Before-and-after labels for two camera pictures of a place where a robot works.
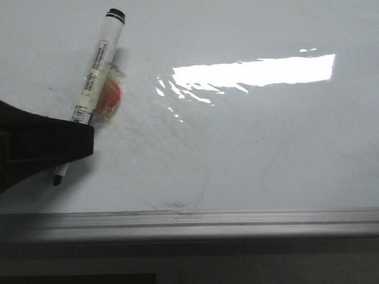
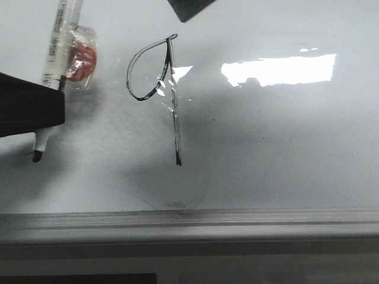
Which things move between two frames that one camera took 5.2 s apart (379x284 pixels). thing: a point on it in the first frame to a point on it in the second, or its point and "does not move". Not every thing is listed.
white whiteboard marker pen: x=101 y=63 to x=67 y=14
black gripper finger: x=31 y=144 to x=26 y=106
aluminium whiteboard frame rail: x=360 y=225 does not move
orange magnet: x=110 y=99 to x=82 y=61
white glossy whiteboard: x=226 y=105 does not move
